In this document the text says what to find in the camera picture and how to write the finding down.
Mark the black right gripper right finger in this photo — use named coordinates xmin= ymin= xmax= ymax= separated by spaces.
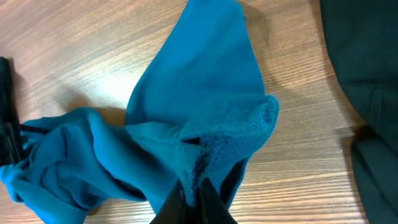
xmin=198 ymin=179 xmax=238 ymax=224

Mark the black garment with white logo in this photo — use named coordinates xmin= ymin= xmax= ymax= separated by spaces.
xmin=320 ymin=0 xmax=397 ymax=223

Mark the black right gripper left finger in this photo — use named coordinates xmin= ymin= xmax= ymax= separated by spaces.
xmin=150 ymin=180 xmax=187 ymax=224

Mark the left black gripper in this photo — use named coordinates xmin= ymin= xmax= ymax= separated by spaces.
xmin=1 ymin=57 xmax=50 ymax=166

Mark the blue polo shirt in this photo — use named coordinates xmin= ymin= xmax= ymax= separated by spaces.
xmin=1 ymin=0 xmax=279 ymax=223

